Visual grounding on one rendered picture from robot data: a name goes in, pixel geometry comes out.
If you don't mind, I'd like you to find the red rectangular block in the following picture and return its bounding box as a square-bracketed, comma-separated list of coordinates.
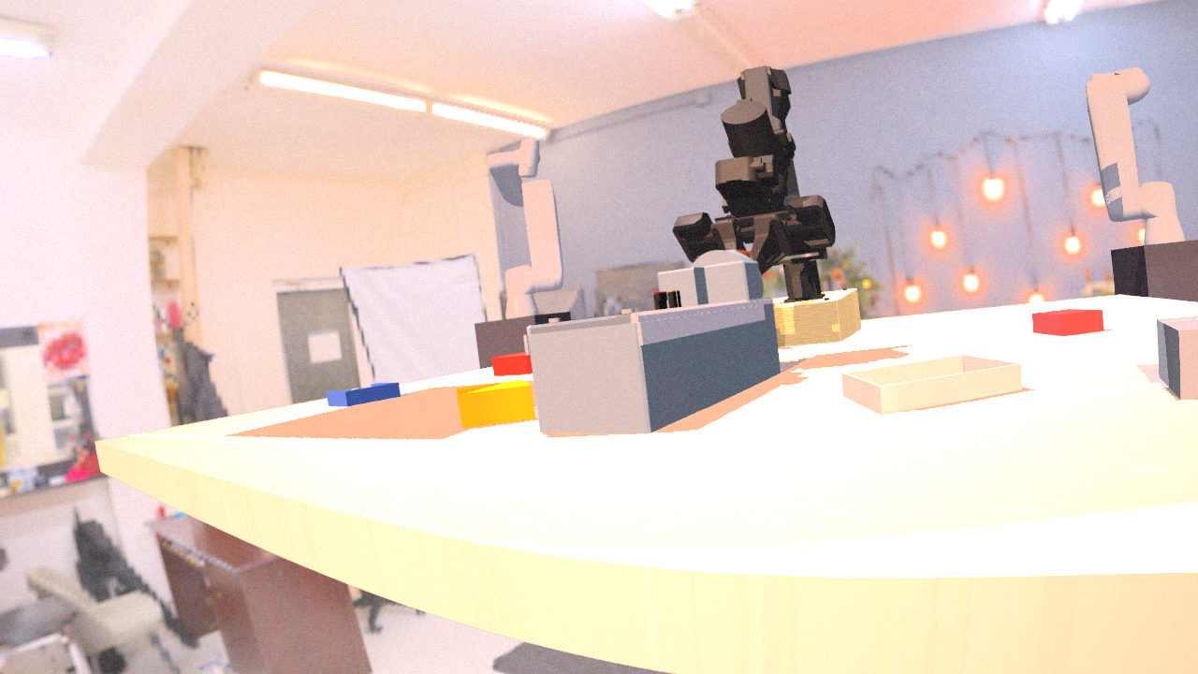
[1031, 309, 1103, 336]
[492, 353, 533, 375]

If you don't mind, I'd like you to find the blue rectangular block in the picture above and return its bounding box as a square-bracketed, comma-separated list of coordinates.
[327, 383, 401, 407]

